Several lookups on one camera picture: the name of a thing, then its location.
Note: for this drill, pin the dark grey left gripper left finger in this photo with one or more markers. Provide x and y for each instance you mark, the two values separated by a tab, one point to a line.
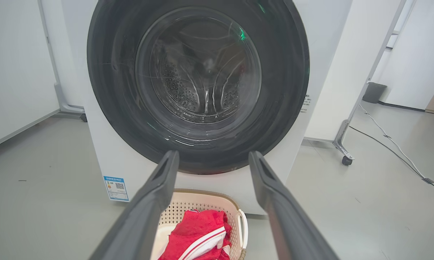
144	213

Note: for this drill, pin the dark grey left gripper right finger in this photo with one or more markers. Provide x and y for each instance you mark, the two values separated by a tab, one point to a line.
282	216

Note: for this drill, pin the red and white striped garment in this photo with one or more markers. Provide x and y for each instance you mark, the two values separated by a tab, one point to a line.
198	225

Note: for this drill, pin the red garment with white band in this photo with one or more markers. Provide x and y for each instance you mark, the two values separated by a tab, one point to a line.
226	253

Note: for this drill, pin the round black glass washer door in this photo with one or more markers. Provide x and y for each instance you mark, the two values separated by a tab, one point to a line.
112	90

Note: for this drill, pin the cream perforated laundry basket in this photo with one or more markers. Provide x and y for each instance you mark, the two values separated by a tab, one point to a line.
202	202

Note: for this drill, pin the white washing machine body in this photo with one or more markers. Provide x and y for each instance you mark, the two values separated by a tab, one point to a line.
325	47

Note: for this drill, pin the blue energy label sticker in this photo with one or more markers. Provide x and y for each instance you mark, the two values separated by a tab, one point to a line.
116	188

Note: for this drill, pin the small text warning sticker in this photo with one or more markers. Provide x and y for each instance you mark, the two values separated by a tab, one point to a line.
306	104

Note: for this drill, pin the dark grey waste bin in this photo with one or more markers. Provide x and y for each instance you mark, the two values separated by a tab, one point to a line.
374	92

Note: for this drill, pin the white partition on caster leg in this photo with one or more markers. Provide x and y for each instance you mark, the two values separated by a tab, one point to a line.
350	65
18	72

